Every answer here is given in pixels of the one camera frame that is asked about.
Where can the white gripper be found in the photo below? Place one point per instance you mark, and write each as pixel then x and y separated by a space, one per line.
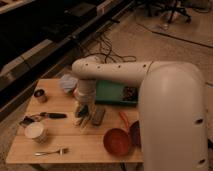
pixel 86 92

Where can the yellow green sponge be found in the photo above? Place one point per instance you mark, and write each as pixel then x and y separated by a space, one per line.
pixel 84 114

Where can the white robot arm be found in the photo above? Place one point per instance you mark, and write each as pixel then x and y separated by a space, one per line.
pixel 171 105

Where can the orange bowl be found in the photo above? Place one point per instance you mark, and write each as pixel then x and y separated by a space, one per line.
pixel 117 142

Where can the purple bowl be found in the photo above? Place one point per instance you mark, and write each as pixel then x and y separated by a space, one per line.
pixel 135 134

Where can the light blue crumpled cloth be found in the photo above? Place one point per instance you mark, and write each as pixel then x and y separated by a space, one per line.
pixel 68 83

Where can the green plastic tray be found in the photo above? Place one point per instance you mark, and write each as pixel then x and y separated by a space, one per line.
pixel 111 93

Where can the dark grapes bunch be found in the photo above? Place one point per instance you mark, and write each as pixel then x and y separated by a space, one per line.
pixel 130 94

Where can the small metal can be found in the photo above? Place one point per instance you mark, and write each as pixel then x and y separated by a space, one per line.
pixel 40 96

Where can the white paper cup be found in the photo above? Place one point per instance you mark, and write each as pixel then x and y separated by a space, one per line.
pixel 36 131

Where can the silver fork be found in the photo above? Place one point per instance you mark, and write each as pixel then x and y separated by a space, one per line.
pixel 60 151

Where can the dark shelving unit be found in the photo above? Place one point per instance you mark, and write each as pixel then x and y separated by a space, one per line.
pixel 25 27

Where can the office chair base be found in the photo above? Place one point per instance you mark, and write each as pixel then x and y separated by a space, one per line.
pixel 174 8

